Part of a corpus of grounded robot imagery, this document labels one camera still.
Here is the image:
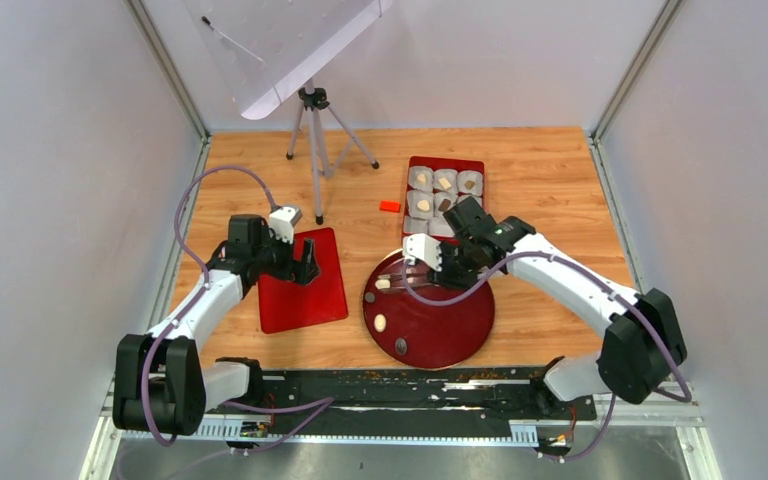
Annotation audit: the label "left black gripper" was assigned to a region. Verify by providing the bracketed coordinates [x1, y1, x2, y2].
[253, 225, 321, 286]

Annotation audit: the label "metal tongs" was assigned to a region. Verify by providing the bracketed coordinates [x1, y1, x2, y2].
[373, 264, 433, 294]

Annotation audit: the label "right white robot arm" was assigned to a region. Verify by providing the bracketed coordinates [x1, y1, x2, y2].
[402, 198, 692, 418]

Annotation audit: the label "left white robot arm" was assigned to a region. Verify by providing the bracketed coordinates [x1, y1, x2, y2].
[112, 206, 320, 445]

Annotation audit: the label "red chocolate box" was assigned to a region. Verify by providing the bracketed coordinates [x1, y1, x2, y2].
[401, 156, 487, 241]

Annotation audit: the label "white oval chocolate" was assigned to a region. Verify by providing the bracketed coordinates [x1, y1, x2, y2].
[373, 314, 387, 333]

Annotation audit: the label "dark oval chocolate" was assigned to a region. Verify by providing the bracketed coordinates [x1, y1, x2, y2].
[395, 338, 408, 355]

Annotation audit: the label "red box lid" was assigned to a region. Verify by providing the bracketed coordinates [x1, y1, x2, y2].
[258, 227, 349, 334]

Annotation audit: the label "small orange block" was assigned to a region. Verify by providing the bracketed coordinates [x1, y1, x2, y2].
[379, 200, 401, 213]

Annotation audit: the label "dark red round tray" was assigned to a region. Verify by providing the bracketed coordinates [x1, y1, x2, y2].
[361, 250, 496, 370]

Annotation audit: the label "grey tripod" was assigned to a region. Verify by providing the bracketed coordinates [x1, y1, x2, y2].
[285, 79, 380, 225]

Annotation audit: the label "white reflector board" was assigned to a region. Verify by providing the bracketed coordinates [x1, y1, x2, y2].
[184, 0, 393, 120]

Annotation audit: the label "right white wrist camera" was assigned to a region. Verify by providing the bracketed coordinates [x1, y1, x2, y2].
[402, 233, 442, 272]

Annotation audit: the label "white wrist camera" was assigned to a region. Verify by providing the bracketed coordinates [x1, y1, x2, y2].
[402, 233, 442, 272]
[267, 205, 302, 244]

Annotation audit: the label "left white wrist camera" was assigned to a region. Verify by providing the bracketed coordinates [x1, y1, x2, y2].
[267, 205, 302, 244]

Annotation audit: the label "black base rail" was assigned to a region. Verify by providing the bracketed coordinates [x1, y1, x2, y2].
[239, 367, 597, 428]

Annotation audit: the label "white slotted cable duct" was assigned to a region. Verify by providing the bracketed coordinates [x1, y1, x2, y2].
[122, 417, 540, 447]

